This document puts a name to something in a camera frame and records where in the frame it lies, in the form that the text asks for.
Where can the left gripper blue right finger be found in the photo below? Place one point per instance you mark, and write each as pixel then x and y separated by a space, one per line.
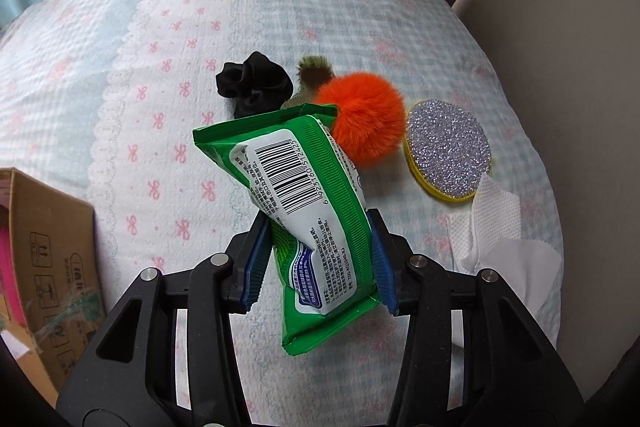
pixel 474 354

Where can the cardboard box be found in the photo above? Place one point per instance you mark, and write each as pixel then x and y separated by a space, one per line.
pixel 51 298

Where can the white tissue paper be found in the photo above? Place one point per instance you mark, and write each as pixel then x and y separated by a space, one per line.
pixel 489 236

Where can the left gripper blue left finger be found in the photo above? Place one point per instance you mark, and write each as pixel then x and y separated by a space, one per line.
pixel 164 355

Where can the green wet wipes pack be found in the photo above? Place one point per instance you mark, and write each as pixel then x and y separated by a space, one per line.
pixel 310 190

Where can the black scrunchie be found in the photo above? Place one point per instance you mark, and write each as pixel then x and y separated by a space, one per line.
pixel 257 86

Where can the orange fluffy pompom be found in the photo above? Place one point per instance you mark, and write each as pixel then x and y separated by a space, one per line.
pixel 371 117

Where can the silver glitter oval pad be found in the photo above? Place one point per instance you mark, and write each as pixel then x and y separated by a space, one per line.
pixel 447 150

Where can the olive green plush piece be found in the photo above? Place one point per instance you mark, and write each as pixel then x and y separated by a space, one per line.
pixel 313 71

